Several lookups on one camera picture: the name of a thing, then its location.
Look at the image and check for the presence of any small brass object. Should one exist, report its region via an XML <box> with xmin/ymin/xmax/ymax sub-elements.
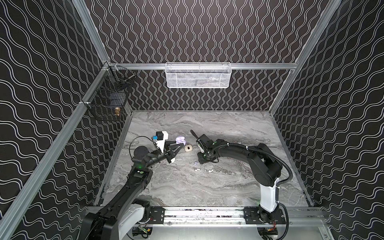
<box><xmin>115</xmin><ymin>107</ymin><xmax>121</xmax><ymax>117</ymax></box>

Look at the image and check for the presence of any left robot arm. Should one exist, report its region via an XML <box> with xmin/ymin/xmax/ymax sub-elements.
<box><xmin>78</xmin><ymin>141</ymin><xmax>185</xmax><ymax>240</ymax></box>

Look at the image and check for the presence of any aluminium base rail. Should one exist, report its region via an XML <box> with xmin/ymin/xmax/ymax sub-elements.
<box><xmin>80</xmin><ymin>205</ymin><xmax>328</xmax><ymax>228</ymax></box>

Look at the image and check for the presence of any cream earbud charging case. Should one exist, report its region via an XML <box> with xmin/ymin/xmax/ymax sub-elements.
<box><xmin>184</xmin><ymin>145</ymin><xmax>193</xmax><ymax>153</ymax></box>

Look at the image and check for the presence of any white wire mesh basket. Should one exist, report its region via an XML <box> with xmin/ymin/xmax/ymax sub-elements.
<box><xmin>165</xmin><ymin>62</ymin><xmax>232</xmax><ymax>89</ymax></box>

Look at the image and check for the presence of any purple round charging case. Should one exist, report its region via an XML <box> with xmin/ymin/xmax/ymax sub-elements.
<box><xmin>176</xmin><ymin>136</ymin><xmax>186</xmax><ymax>145</ymax></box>

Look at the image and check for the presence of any black wire basket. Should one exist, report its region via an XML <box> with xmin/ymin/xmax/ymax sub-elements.
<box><xmin>85</xmin><ymin>63</ymin><xmax>137</xmax><ymax>123</ymax></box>

